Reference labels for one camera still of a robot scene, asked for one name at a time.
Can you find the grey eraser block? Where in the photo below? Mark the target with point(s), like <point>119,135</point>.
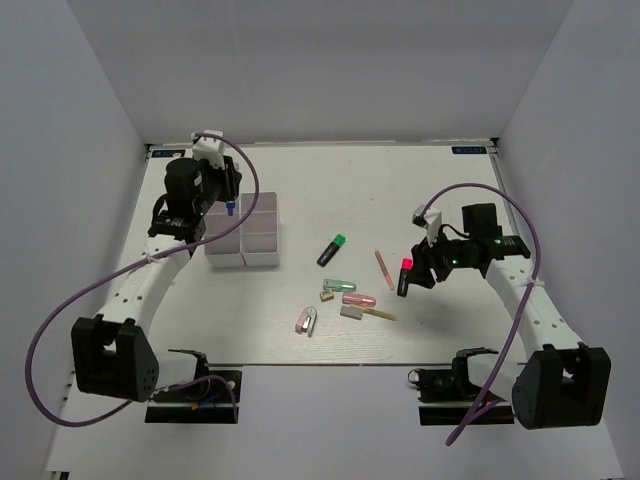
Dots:
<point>352,312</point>

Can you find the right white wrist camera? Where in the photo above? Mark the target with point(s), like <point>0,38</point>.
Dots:
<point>429,219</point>

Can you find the right blue table label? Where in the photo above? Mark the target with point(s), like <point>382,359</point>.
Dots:
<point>469,150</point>

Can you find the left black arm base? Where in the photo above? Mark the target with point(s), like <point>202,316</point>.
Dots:
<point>208,403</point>

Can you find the green cap black highlighter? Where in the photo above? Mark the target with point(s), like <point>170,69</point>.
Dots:
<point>330,251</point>

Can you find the white organizer bin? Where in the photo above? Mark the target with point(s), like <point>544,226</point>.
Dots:
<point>260,233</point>
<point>226,251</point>

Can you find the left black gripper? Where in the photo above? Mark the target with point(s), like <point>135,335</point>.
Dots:
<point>230,175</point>

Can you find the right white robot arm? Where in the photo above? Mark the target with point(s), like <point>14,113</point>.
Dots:
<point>563,382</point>

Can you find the yellow flat stick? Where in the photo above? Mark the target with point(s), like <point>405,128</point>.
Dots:
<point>380,314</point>

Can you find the pink cap black highlighter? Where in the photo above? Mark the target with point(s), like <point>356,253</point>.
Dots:
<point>403,280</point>

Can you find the left blue table label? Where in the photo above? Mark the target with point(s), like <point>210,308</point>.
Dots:
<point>168,153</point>

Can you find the yellow small eraser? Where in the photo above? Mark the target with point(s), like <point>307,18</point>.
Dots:
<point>326,295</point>

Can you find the right white organizer bin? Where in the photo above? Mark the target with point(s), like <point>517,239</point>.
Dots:
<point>260,233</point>

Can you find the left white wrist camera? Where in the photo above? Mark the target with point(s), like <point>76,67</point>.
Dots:
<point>209,149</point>

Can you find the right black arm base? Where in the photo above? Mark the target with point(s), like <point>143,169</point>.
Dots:
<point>445,392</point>

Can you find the green correction tape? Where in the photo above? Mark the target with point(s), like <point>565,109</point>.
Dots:
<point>339,285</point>

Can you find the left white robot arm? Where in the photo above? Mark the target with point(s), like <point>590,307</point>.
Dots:
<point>111,351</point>

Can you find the blue table label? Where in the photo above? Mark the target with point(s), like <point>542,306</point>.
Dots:
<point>168,153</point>
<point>469,150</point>

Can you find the orange pink pencil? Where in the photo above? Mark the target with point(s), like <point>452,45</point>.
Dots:
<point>384,270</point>

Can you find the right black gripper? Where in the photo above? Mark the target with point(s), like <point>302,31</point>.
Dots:
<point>424,258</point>

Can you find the pink correction tape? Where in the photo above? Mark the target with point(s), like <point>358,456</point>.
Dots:
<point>356,299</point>

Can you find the left white organizer bin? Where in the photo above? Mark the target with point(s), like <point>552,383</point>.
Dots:
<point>226,251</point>

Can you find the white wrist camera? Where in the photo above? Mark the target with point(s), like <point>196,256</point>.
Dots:
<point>429,219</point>
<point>209,149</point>

